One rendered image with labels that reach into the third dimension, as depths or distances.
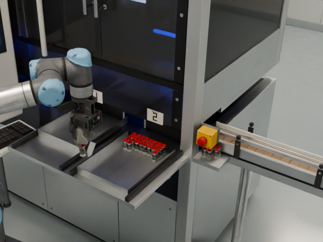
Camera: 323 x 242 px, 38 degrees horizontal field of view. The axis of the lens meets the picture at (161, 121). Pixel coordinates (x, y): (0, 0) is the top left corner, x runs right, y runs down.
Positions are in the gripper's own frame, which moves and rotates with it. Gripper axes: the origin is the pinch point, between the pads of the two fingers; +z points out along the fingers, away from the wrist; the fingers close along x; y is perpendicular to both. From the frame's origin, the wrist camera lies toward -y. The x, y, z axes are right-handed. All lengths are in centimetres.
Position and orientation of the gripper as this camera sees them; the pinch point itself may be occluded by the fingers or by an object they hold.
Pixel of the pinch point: (80, 142)
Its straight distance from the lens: 170.5
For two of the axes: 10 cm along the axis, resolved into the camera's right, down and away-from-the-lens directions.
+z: -0.2, 8.6, 5.1
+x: 5.5, -4.1, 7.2
